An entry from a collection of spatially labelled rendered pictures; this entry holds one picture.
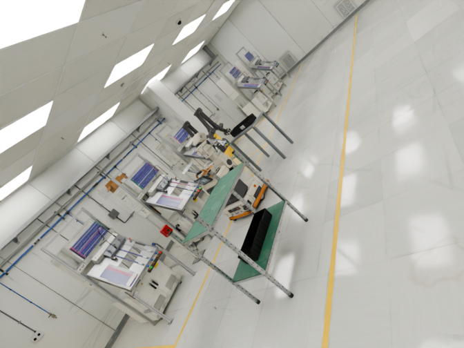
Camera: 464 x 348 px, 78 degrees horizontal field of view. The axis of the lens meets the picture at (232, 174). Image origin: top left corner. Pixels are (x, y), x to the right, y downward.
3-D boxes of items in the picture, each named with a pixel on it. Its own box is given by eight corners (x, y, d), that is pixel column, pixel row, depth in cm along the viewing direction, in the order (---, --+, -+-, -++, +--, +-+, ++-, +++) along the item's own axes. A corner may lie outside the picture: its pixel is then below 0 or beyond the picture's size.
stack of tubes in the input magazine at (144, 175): (158, 170, 533) (147, 161, 526) (143, 188, 497) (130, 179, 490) (155, 173, 541) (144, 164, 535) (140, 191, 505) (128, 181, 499)
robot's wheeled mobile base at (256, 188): (255, 213, 412) (242, 203, 406) (230, 221, 462) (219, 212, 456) (271, 181, 452) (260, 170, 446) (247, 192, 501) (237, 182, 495)
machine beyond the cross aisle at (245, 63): (292, 75, 996) (254, 33, 951) (287, 85, 938) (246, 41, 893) (265, 99, 1087) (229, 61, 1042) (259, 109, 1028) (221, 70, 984)
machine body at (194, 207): (217, 213, 559) (194, 192, 544) (203, 241, 509) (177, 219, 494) (199, 224, 602) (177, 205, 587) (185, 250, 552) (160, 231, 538)
